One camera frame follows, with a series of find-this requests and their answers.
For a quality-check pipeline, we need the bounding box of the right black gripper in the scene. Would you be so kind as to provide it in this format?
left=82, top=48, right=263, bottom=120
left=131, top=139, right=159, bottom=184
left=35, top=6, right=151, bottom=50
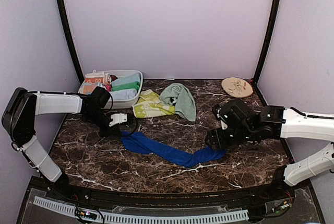
left=205, top=125, right=256, bottom=150

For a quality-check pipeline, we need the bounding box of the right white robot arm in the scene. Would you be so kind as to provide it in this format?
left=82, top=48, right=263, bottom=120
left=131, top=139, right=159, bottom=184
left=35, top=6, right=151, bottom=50
left=205, top=99, right=333, bottom=200

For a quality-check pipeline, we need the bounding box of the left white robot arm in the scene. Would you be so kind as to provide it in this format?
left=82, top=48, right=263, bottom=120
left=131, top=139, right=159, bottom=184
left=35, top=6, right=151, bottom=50
left=2, top=87, right=127, bottom=201

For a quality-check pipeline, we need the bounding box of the orange blue rolled towel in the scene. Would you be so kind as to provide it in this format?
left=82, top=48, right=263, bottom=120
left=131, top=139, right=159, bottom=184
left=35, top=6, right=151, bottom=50
left=78, top=82, right=106, bottom=95

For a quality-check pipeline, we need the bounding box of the pale blue rolled towel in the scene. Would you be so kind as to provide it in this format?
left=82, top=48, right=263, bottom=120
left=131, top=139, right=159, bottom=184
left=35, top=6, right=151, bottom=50
left=110, top=88, right=137, bottom=101

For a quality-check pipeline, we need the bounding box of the white plastic basket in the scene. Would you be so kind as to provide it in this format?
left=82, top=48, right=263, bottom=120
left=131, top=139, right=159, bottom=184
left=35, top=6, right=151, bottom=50
left=77, top=69, right=144, bottom=109

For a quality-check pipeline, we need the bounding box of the pink red rolled towel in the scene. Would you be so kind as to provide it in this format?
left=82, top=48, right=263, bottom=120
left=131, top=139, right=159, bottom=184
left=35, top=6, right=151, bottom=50
left=104, top=75, right=118, bottom=91

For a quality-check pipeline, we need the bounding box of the orange patterned rolled towel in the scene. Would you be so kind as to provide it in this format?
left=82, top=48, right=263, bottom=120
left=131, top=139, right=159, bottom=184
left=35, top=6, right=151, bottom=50
left=84, top=70, right=111, bottom=85

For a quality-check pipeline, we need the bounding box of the cream bird-pattern plate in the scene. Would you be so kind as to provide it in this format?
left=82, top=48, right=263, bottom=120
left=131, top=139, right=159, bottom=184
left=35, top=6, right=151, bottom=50
left=221, top=77, right=254, bottom=98

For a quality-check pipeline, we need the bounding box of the green rolled towel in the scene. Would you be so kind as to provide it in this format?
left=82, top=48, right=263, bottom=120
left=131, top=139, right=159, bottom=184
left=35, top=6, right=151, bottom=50
left=111, top=81, right=140, bottom=91

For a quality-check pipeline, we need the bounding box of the yellow-green patterned towel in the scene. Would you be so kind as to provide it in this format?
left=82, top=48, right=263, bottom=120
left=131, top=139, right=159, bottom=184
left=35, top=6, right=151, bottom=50
left=132, top=89, right=175, bottom=119

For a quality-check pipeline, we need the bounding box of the light blue rolled towel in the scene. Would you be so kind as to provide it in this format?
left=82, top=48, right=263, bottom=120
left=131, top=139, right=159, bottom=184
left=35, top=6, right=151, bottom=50
left=111, top=73, right=141, bottom=87

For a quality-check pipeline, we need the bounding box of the sage green towel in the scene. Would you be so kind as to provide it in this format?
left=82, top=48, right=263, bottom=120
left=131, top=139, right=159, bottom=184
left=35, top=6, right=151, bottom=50
left=160, top=83, right=196, bottom=122

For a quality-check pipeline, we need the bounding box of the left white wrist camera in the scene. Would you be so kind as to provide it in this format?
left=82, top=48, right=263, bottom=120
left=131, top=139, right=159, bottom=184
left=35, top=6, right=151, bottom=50
left=109, top=113, right=127, bottom=127

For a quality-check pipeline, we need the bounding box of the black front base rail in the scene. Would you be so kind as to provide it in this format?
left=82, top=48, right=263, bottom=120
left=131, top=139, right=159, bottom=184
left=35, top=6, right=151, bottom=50
left=23, top=176, right=308, bottom=209

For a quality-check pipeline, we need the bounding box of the white slotted cable duct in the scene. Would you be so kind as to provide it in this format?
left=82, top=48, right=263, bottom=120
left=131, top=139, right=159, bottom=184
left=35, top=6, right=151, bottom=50
left=32, top=196, right=249, bottom=223

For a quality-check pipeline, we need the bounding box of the left black frame post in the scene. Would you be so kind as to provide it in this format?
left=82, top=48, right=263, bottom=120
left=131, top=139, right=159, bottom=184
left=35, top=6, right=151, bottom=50
left=56, top=0, right=84, bottom=83

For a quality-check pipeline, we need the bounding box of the black frame post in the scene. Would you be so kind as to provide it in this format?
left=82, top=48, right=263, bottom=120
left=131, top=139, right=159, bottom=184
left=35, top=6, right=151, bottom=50
left=253, top=0, right=280, bottom=86
left=56, top=0, right=84, bottom=83

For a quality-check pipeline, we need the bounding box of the right black frame post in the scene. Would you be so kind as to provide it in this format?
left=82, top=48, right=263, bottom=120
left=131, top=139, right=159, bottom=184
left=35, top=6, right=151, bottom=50
left=253, top=0, right=280, bottom=86

